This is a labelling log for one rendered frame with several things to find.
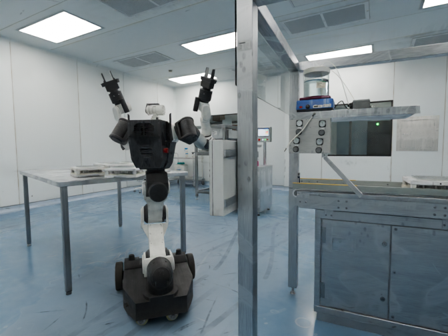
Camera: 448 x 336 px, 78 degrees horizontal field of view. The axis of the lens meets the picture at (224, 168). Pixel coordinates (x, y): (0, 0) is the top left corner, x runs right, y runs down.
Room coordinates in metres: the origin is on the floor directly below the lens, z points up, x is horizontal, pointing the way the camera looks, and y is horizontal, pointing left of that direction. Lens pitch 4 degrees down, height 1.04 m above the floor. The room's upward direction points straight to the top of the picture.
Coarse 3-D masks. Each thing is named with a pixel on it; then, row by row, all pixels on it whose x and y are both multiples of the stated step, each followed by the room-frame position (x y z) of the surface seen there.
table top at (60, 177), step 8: (32, 176) 2.47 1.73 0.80; (40, 176) 2.29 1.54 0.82; (48, 176) 2.29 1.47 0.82; (56, 176) 2.28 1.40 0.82; (64, 176) 2.28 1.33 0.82; (72, 176) 2.27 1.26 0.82; (96, 176) 2.25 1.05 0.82; (104, 176) 2.25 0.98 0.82; (144, 176) 2.31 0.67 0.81; (168, 176) 2.48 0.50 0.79; (176, 176) 2.54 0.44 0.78; (56, 184) 1.90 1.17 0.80; (64, 184) 1.89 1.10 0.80; (72, 184) 1.92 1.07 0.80; (80, 184) 1.96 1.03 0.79; (88, 184) 2.00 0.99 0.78
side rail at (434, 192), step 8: (296, 184) 1.59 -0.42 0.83; (304, 184) 1.57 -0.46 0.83; (312, 184) 1.55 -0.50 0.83; (368, 192) 1.44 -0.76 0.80; (376, 192) 1.42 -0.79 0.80; (384, 192) 1.41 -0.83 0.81; (392, 192) 1.39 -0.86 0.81; (400, 192) 1.38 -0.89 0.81; (408, 192) 1.36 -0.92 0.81; (416, 192) 1.35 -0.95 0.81; (424, 192) 1.34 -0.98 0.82; (432, 192) 1.32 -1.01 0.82; (440, 192) 1.31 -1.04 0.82
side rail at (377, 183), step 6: (300, 180) 1.84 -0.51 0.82; (306, 180) 1.83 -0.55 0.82; (312, 180) 1.81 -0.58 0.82; (318, 180) 1.80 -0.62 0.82; (324, 180) 1.78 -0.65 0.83; (330, 180) 1.77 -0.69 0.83; (336, 180) 1.75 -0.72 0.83; (342, 180) 1.74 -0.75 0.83; (378, 186) 1.65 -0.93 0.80; (384, 186) 1.64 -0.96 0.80; (390, 186) 1.63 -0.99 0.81; (396, 186) 1.62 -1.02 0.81
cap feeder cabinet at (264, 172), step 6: (258, 168) 4.15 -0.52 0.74; (264, 168) 4.27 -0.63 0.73; (270, 168) 4.52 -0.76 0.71; (258, 174) 4.15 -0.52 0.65; (264, 174) 4.28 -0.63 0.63; (270, 174) 4.52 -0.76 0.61; (258, 180) 4.15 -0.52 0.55; (264, 180) 4.28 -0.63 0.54; (270, 180) 4.52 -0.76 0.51; (258, 186) 4.15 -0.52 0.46; (264, 186) 4.28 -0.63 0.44; (270, 186) 4.52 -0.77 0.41; (258, 192) 4.15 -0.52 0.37; (264, 192) 4.28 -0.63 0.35; (270, 192) 4.53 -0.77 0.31; (258, 198) 4.16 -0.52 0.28; (264, 198) 4.28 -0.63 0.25; (270, 198) 4.53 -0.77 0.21; (258, 204) 4.16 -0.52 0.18; (264, 204) 4.28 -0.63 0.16; (270, 204) 4.53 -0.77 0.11; (258, 210) 4.17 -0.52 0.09
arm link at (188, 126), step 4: (184, 120) 1.76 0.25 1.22; (188, 120) 1.76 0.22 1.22; (192, 120) 1.78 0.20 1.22; (180, 124) 1.78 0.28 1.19; (184, 124) 1.74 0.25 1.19; (188, 124) 1.74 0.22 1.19; (192, 124) 1.76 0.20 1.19; (184, 128) 1.73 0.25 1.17; (188, 128) 1.72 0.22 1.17; (192, 128) 1.73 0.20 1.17; (196, 128) 1.80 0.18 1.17; (184, 132) 1.72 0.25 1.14; (188, 132) 1.71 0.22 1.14; (192, 132) 1.71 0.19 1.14; (196, 132) 1.75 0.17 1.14
